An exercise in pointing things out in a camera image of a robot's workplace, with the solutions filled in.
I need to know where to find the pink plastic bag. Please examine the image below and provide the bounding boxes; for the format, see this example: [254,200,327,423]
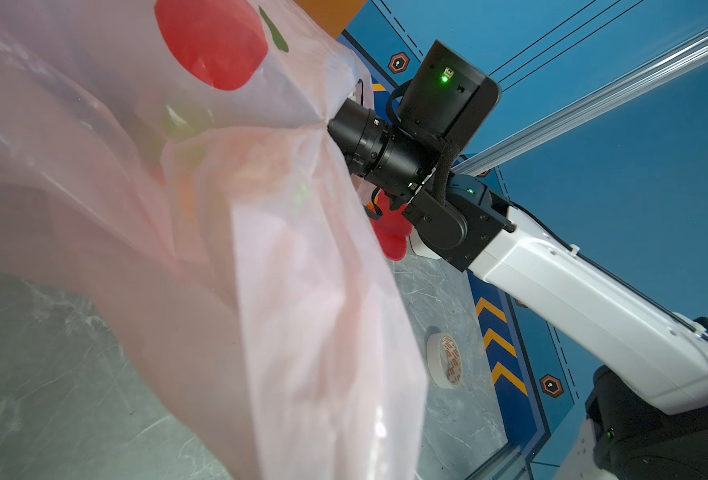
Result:
[0,1,427,479]

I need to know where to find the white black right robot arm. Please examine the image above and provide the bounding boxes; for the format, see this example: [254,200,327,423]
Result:
[328,42,708,479]

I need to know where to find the red flower-shaped bowl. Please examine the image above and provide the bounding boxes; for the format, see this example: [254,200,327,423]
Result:
[365,188,413,262]

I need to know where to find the white grey tissue box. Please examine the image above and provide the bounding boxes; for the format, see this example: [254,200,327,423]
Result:
[409,230,441,260]

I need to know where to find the white tape roll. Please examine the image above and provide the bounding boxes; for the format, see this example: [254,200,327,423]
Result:
[426,332,463,389]

